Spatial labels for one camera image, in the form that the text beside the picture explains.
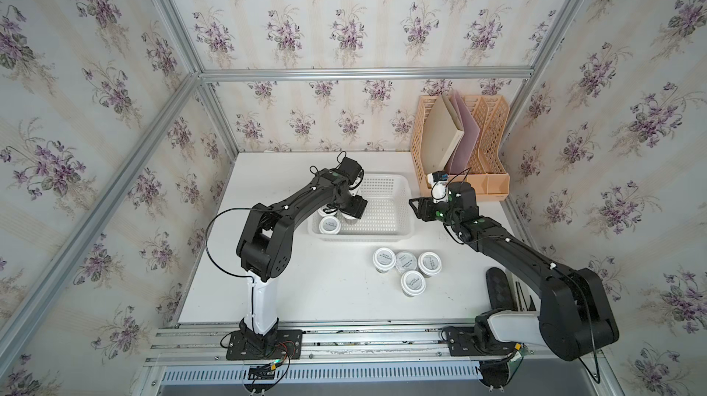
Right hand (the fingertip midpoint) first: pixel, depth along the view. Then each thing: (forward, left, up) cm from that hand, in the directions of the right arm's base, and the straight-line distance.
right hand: (419, 200), depth 87 cm
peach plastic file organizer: (+25, -34, -14) cm, 44 cm away
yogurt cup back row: (-5, +29, -8) cm, 31 cm away
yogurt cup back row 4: (-18, -2, -8) cm, 20 cm away
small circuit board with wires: (-45, +44, -16) cm, 65 cm away
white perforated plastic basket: (+3, +9, -15) cm, 18 cm away
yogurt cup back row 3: (-17, +5, -10) cm, 20 cm away
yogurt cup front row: (-10, +30, +8) cm, 32 cm away
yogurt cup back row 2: (-17, +12, -8) cm, 22 cm away
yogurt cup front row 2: (-3, +23, -7) cm, 24 cm away
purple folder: (+22, -18, 0) cm, 28 cm away
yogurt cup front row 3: (-23, +4, -8) cm, 25 cm away
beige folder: (+25, -10, +7) cm, 27 cm away
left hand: (+1, +21, -7) cm, 22 cm away
